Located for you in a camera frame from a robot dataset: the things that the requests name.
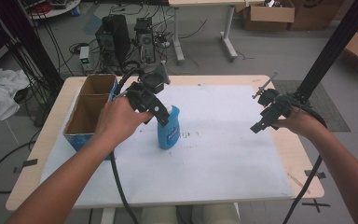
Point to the dark grey floor mat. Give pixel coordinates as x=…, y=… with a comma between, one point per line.
x=326, y=112

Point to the blue cardboard box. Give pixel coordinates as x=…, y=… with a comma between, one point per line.
x=87, y=109

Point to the white-legged desk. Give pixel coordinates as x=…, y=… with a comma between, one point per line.
x=199, y=3

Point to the small white power unit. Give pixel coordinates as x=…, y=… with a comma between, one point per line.
x=84, y=57

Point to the white cloth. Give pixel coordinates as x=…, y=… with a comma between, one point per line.
x=0, y=93

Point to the large black computer tower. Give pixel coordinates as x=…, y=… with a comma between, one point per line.
x=115, y=40

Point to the white table mat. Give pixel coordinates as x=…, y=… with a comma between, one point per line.
x=217, y=155

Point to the blue plastic bottle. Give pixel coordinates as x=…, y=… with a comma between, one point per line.
x=169, y=132

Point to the small black computer tower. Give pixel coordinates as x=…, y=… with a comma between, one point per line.
x=145, y=39

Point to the person's right hand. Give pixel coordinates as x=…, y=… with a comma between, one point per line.
x=298, y=123

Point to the light wooden table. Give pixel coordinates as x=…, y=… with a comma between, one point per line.
x=295, y=155

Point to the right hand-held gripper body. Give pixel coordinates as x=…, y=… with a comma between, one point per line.
x=276, y=104

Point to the closed cardboard box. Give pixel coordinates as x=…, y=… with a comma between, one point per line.
x=315, y=14

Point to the person's left hand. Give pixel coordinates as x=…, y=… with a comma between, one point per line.
x=121, y=121

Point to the open cardboard box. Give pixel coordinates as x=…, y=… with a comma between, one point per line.
x=268, y=15

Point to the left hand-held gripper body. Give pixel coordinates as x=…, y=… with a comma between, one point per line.
x=143, y=90

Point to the black metal stand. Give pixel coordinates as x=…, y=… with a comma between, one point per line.
x=332, y=46

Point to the round white table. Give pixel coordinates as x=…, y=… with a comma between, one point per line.
x=56, y=7

